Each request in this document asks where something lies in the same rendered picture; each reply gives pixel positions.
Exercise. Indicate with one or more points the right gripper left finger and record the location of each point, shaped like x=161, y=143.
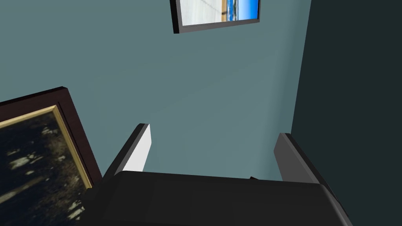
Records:
x=135, y=153

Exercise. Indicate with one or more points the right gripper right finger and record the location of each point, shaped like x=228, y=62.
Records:
x=293, y=160

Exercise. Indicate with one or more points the dark framed painting gold trim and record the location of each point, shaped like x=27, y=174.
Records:
x=34, y=157

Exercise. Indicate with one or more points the black framed beach picture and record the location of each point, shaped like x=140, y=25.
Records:
x=213, y=12

